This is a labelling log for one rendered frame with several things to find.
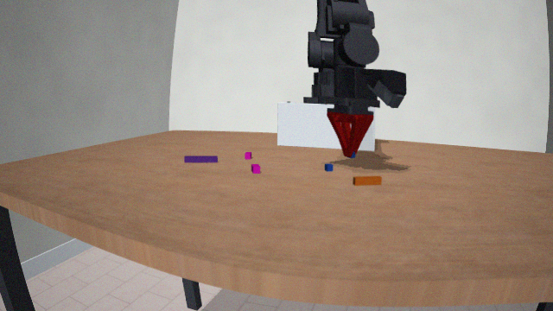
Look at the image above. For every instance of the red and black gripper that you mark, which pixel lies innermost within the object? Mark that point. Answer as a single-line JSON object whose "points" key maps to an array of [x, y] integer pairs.
{"points": [[350, 127]]}

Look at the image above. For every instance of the purple rod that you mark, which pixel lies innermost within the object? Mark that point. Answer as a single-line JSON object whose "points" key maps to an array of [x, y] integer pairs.
{"points": [[201, 158]]}

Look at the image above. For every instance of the orange rod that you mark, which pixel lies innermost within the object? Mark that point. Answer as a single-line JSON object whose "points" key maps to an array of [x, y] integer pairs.
{"points": [[366, 180]]}

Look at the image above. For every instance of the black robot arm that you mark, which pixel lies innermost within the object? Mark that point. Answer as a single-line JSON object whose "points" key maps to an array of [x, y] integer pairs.
{"points": [[358, 48]]}

